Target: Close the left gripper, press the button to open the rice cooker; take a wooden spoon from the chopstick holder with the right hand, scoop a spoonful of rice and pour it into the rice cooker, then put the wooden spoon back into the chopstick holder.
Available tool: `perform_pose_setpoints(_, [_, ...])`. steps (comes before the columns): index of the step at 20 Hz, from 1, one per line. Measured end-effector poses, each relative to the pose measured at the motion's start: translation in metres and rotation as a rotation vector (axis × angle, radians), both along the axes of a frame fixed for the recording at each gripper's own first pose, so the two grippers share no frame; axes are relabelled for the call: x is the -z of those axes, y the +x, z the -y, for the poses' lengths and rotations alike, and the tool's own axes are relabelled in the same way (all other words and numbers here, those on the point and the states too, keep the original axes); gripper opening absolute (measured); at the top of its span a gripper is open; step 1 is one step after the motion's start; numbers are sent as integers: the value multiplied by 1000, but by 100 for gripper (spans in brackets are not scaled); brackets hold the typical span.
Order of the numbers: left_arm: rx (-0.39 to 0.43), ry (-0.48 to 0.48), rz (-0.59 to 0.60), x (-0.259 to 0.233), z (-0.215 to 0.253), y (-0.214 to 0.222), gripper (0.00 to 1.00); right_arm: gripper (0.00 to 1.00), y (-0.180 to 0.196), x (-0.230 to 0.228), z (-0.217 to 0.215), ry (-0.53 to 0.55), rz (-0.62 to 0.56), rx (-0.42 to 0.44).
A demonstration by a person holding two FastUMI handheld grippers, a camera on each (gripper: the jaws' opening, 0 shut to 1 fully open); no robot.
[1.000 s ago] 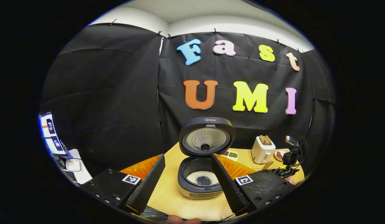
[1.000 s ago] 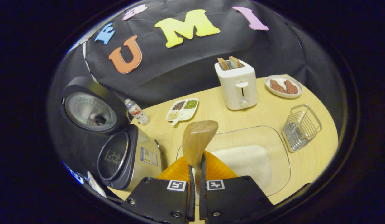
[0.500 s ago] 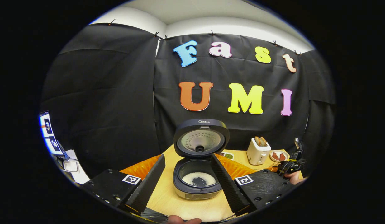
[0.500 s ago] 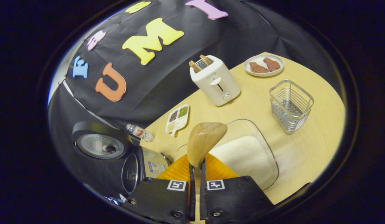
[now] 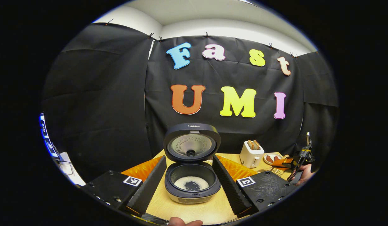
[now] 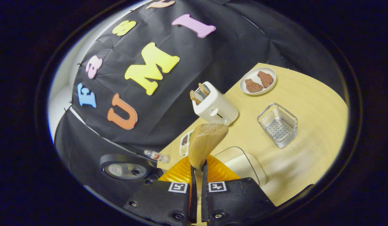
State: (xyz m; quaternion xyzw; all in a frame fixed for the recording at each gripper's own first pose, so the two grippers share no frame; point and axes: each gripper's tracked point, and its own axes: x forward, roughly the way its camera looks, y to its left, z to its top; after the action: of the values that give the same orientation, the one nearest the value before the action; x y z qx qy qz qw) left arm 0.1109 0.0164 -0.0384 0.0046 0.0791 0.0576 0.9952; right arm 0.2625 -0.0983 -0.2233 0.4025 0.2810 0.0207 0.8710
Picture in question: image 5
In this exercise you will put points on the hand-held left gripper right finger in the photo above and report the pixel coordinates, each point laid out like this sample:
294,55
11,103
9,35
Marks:
230,188

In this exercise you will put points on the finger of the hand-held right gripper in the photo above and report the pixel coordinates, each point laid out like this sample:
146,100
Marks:
280,162

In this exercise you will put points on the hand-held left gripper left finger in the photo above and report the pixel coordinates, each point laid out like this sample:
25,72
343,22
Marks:
150,188

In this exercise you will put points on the white rice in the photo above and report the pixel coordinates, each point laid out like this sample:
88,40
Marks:
184,182

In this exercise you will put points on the black rice cooker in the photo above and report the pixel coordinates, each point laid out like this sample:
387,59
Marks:
192,131

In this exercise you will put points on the brown meat slice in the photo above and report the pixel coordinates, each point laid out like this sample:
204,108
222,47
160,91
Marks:
276,158
269,158

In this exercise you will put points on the white round plate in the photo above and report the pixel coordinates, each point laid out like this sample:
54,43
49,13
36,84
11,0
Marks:
266,161

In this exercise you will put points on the toast slice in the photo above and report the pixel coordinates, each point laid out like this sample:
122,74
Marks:
250,144
256,144

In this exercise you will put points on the white toaster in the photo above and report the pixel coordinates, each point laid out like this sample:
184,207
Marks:
250,158

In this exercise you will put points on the black backdrop cloth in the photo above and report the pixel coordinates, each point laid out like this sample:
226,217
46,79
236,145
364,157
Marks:
118,103

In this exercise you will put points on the printed wall poster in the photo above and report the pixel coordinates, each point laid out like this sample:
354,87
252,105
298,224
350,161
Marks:
46,135

